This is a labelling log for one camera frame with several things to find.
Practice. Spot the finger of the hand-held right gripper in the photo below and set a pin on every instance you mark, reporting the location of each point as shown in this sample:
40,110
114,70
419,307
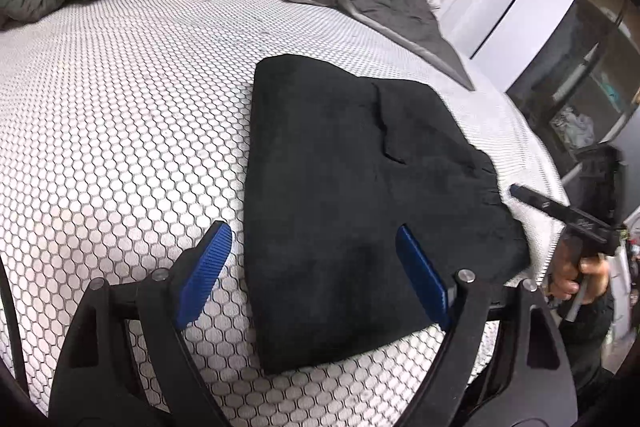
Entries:
540,202

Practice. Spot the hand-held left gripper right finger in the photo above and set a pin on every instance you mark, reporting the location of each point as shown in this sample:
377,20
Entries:
422,277

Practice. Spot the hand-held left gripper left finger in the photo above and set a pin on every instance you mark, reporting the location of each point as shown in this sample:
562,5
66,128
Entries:
205,274

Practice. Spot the black pants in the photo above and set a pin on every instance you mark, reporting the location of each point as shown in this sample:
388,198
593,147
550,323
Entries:
350,207

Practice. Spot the person's right forearm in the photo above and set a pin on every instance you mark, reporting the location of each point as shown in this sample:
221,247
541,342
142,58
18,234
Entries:
585,342

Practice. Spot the person's right hand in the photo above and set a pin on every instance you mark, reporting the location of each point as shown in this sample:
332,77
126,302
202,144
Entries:
562,279

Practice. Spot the white folded cloth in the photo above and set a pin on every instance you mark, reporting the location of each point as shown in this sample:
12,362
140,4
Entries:
575,127

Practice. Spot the teal cloth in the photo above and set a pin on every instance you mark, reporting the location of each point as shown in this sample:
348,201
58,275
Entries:
611,88

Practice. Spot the glass-door cabinet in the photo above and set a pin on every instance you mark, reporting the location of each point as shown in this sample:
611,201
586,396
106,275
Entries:
590,72

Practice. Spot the white hexagon-patterned mattress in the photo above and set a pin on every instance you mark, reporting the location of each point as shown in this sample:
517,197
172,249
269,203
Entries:
125,132

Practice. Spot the dark grey pillow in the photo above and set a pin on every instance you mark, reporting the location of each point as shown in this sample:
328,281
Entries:
400,17

